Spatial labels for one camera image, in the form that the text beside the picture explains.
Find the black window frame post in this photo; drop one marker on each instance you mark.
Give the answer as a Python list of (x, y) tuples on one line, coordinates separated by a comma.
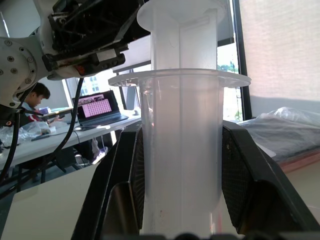
[(241, 55)]

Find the crumpled clear plastic bag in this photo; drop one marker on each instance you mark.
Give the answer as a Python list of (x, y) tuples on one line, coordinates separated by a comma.
[(27, 130)]

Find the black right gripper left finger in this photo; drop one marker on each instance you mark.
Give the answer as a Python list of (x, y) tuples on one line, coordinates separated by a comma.
[(117, 160)]

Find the grey plastic-wrapped bundle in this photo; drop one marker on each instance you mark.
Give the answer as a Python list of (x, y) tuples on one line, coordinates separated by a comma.
[(285, 132)]

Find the beige roller blind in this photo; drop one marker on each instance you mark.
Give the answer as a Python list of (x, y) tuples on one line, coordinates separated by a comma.
[(282, 47)]

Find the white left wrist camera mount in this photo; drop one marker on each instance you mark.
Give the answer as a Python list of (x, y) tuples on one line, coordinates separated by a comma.
[(45, 35)]

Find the white office desk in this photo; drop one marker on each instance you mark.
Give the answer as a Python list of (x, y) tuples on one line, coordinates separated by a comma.
[(50, 142)]

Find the white syringe plunger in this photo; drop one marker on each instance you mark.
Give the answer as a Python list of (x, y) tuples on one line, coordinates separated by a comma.
[(183, 32)]

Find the open black laptop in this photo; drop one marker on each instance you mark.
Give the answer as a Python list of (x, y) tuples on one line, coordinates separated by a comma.
[(96, 107)]

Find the person in dark jacket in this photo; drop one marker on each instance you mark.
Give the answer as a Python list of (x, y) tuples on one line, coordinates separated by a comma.
[(37, 96)]

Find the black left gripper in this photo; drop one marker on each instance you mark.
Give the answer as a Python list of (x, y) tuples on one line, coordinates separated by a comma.
[(85, 32)]

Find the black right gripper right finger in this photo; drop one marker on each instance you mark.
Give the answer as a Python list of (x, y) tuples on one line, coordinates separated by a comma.
[(252, 160)]

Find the clear plastic syringe barrel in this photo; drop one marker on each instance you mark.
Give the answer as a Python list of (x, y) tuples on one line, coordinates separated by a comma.
[(182, 150)]

